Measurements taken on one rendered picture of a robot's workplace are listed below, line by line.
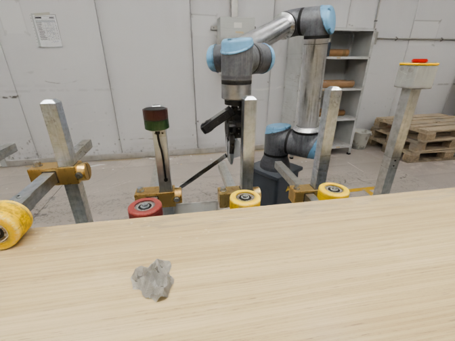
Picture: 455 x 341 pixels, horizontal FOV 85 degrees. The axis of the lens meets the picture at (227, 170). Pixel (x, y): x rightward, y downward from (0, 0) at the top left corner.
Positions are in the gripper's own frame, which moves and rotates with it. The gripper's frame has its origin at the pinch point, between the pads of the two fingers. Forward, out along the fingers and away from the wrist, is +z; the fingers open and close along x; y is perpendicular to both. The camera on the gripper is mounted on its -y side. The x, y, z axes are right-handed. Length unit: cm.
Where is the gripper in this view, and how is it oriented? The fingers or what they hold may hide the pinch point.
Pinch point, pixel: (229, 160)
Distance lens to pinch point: 84.2
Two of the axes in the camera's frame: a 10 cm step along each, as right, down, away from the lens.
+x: -1.7, -4.1, 9.0
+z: 0.0, 9.1, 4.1
